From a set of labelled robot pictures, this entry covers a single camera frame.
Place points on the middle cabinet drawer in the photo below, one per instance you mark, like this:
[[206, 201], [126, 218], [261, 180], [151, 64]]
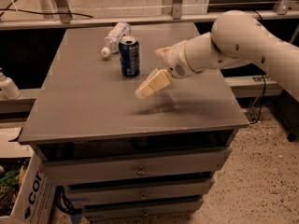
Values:
[[140, 192]]

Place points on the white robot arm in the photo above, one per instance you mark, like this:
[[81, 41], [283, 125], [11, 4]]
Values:
[[235, 39]]

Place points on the grey drawer cabinet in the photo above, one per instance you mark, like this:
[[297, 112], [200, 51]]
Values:
[[87, 109]]

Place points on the white bottle at left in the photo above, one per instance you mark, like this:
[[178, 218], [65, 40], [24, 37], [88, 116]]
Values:
[[8, 87]]

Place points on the clear plastic water bottle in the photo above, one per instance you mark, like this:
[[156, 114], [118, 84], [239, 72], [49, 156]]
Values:
[[113, 38]]

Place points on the top cabinet drawer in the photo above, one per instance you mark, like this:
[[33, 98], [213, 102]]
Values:
[[164, 163]]

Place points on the blue pepsi can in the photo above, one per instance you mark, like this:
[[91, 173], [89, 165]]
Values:
[[130, 60]]

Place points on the bottom cabinet drawer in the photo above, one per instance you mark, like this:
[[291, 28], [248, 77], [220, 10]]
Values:
[[142, 208]]

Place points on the metal frame rail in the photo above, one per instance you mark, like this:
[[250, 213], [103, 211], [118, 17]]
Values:
[[93, 22]]

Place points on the cabinet drawer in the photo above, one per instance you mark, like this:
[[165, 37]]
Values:
[[164, 163], [142, 208], [140, 192]]

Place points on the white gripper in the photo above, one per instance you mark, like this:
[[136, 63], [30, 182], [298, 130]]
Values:
[[174, 61]]

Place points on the white cardboard box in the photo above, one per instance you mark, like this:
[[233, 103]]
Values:
[[34, 199]]

